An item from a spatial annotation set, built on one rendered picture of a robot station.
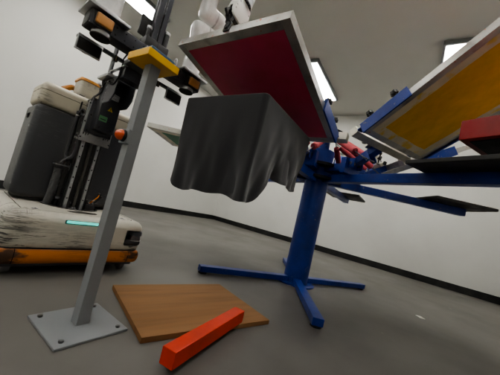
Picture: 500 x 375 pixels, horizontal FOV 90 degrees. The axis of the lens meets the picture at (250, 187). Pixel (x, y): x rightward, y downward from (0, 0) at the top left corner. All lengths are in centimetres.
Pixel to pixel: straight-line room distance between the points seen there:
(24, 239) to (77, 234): 19
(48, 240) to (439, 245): 521
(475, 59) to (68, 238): 205
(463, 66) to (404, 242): 410
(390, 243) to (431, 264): 66
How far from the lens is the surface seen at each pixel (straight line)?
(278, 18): 108
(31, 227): 144
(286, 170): 121
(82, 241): 151
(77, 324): 109
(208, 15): 169
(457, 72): 164
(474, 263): 546
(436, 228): 542
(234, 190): 96
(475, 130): 144
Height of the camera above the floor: 51
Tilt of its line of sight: 5 degrees up
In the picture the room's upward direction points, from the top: 14 degrees clockwise
